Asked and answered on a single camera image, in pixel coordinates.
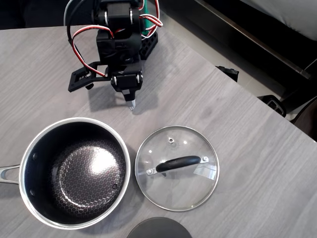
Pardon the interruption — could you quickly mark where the glass lid with black handle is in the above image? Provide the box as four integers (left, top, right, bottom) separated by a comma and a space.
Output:
134, 125, 220, 212

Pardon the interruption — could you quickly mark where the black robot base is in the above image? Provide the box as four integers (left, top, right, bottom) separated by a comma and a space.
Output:
139, 31, 159, 61

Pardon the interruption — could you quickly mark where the black metal pot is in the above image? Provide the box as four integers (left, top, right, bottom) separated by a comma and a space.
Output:
0, 117, 131, 231

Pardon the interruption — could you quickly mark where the green circuit board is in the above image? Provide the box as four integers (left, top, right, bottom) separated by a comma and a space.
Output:
142, 0, 159, 38

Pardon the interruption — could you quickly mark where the black table clamp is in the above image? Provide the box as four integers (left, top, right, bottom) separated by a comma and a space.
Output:
214, 65, 240, 82
257, 94, 287, 117

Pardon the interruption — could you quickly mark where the dark grey round disc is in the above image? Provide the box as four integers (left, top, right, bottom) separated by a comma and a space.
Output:
126, 217, 193, 238

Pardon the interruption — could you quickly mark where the white cushion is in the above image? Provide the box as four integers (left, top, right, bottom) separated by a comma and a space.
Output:
237, 0, 317, 42

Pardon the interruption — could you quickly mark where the brown round object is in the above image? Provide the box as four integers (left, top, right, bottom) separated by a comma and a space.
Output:
291, 95, 317, 143

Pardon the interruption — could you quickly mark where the red white servo cable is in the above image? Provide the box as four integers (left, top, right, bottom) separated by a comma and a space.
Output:
138, 0, 164, 38
71, 24, 127, 78

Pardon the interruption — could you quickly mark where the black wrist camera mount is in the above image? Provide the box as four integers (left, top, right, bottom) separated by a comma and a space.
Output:
67, 60, 112, 93

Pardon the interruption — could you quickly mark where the black camera cable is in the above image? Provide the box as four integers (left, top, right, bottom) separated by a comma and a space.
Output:
65, 0, 100, 42

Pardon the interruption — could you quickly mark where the dark furniture frame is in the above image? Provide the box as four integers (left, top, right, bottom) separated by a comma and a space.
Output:
170, 0, 317, 110

